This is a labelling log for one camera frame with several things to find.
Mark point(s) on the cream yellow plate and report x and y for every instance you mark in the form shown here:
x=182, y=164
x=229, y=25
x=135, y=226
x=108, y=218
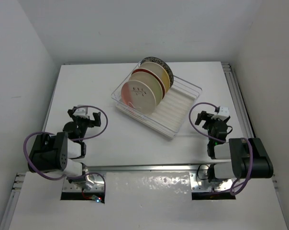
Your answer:
x=159, y=71

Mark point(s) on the pink cream leaf plate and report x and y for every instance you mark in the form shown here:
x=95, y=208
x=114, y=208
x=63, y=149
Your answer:
x=137, y=92

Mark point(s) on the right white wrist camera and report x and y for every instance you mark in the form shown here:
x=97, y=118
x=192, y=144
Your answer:
x=222, y=113

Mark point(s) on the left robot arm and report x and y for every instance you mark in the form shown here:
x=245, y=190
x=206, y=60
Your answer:
x=52, y=156

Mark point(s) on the red blue floral plate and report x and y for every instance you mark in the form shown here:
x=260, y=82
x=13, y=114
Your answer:
x=153, y=74

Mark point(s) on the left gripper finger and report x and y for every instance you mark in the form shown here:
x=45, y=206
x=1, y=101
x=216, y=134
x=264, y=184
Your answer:
x=72, y=111
x=97, y=119

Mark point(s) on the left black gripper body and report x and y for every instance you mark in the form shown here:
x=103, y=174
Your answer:
x=83, y=124

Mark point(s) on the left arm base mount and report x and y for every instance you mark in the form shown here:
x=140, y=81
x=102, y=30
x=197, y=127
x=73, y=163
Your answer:
x=89, y=183

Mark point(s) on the small circuit board LED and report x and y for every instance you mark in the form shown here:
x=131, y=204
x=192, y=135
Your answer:
x=91, y=197

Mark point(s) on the aluminium rail frame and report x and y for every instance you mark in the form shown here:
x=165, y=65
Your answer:
x=149, y=189

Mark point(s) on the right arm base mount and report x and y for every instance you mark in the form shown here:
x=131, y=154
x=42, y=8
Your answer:
x=199, y=182

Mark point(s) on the blue patterned rim plate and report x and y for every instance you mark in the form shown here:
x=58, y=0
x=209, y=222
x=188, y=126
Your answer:
x=161, y=63

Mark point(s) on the wire plate holder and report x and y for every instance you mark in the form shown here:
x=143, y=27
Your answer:
x=143, y=108

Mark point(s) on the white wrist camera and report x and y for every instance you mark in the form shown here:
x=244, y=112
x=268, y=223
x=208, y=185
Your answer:
x=222, y=113
x=81, y=112

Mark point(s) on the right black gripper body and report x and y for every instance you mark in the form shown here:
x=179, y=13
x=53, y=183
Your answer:
x=209, y=124

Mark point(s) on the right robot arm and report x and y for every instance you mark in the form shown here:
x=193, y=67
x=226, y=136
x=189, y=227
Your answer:
x=246, y=159

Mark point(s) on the cream green twig plate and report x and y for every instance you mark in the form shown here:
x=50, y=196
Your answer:
x=152, y=82

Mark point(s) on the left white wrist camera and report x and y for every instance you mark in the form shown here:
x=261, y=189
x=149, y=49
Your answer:
x=81, y=112

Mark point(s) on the clear dish rack tray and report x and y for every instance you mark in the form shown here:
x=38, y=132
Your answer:
x=170, y=114

